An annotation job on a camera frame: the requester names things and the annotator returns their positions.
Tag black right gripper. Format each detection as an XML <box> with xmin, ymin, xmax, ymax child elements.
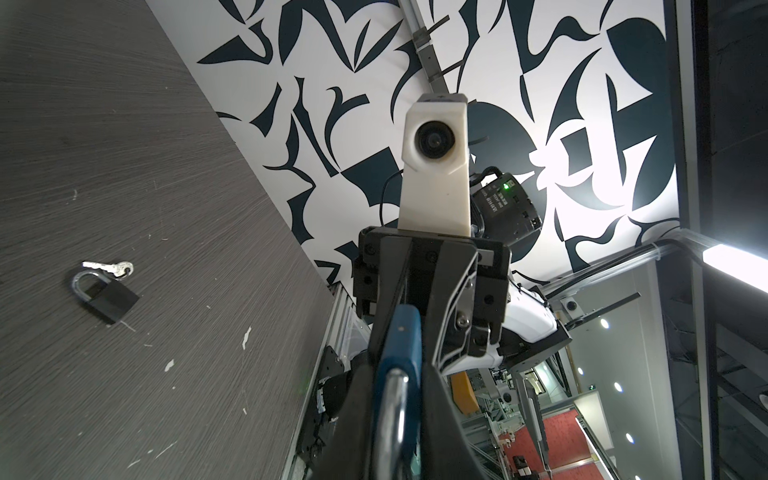
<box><xmin>353</xmin><ymin>227</ymin><xmax>511</xmax><ymax>374</ymax></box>

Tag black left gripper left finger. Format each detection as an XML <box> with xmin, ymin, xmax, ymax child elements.
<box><xmin>311</xmin><ymin>361</ymin><xmax>376</xmax><ymax>480</ymax></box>

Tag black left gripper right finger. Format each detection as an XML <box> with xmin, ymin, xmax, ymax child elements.
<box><xmin>420</xmin><ymin>362</ymin><xmax>485</xmax><ymax>479</ymax></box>

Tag grey wall hook rail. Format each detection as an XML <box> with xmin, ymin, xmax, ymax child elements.
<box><xmin>398</xmin><ymin>0</ymin><xmax>450</xmax><ymax>94</ymax></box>

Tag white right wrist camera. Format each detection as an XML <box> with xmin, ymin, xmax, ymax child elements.
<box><xmin>398</xmin><ymin>94</ymin><xmax>471</xmax><ymax>237</ymax></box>

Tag small black padlock locked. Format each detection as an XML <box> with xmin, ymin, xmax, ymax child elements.
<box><xmin>71</xmin><ymin>269</ymin><xmax>140</xmax><ymax>324</ymax></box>

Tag blue padlock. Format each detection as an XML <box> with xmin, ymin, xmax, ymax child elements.
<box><xmin>370</xmin><ymin>305</ymin><xmax>422</xmax><ymax>479</ymax></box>

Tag silver keys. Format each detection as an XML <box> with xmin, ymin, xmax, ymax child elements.
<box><xmin>82</xmin><ymin>261</ymin><xmax>135</xmax><ymax>279</ymax></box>

